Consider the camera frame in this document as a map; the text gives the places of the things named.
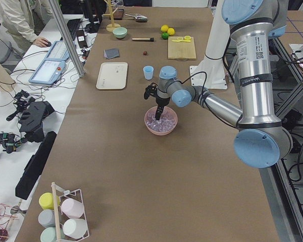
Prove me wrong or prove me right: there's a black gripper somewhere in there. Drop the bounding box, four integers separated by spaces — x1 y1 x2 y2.
155 96 170 119

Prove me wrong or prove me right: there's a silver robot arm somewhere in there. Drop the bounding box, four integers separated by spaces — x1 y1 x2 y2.
145 1 292 168

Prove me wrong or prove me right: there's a pile of clear ice cubes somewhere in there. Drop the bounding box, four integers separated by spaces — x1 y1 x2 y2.
146 109 177 133

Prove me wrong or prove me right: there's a light blue cup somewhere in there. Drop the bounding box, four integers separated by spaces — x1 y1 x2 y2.
143 66 154 80

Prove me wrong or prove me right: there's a steel ice scoop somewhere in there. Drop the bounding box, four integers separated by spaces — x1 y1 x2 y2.
124 14 148 23

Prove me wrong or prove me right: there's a pink cup in rack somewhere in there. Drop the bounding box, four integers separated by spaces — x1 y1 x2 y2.
61 198 84 219

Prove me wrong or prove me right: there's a white cup in rack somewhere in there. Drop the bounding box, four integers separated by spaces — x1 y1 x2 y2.
63 218 88 239

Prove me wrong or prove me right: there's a yellow cup in rack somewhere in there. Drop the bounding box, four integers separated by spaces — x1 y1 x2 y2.
38 192 54 210

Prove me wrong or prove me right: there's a grey cup in rack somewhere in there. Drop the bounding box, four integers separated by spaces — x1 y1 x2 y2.
38 209 56 228

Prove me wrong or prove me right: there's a mint cup in rack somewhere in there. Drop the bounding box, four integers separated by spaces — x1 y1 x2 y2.
40 227 57 242

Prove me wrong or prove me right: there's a pink bowl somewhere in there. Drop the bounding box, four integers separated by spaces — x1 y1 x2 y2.
144 106 179 136

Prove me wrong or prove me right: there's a cream rabbit tray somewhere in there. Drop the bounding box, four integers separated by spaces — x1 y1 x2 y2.
96 62 128 90

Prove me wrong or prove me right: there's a bamboo cutting board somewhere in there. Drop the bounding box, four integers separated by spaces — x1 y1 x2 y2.
168 36 196 61

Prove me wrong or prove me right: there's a yellow plastic knife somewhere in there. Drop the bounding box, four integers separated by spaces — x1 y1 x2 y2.
171 39 191 42

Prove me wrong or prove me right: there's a steel muddler black tip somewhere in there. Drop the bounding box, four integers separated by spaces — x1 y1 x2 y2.
131 38 155 42

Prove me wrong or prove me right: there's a grey folded cloth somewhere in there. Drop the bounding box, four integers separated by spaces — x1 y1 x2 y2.
104 48 120 59

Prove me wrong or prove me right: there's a green lime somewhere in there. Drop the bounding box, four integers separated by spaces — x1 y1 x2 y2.
161 32 169 40

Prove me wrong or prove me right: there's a yellow lemon near board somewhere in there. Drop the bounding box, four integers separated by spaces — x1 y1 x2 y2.
167 28 175 36

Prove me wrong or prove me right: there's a yellow lemon far left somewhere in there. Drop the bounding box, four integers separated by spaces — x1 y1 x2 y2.
161 25 169 33

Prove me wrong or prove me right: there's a mint green bowl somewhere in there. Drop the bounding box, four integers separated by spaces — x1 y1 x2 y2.
113 27 128 39

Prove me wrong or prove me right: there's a wooden mug tree stand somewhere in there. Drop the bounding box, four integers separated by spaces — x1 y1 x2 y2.
104 0 121 32

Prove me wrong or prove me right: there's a brown wooden box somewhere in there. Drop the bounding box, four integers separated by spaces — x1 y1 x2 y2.
113 9 124 20

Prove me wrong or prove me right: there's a blue teach pendant near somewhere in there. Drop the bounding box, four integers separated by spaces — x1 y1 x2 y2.
29 59 66 86

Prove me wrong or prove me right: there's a blue teach pendant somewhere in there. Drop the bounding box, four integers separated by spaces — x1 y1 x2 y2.
45 41 70 61
29 59 66 86

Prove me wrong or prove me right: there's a blue teach pendant far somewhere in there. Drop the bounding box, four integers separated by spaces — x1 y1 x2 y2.
45 41 70 61

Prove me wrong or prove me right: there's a black keyboard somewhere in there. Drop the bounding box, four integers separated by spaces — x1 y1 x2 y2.
67 19 81 41

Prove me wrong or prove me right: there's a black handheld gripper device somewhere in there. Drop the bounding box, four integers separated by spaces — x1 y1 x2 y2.
6 90 55 143

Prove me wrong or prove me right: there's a black flat bar device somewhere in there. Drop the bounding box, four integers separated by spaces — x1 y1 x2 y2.
15 131 57 200

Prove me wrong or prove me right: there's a person in beige clothes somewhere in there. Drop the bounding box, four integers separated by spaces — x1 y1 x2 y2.
0 1 53 51

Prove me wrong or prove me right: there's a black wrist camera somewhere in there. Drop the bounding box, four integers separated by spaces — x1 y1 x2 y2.
143 84 157 100

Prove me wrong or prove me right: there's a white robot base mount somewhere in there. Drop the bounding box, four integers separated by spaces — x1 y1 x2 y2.
190 0 230 89

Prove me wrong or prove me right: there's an aluminium frame post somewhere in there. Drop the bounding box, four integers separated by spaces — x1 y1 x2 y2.
48 0 85 78

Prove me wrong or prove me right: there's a white wire cup rack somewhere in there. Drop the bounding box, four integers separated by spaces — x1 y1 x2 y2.
51 182 90 241

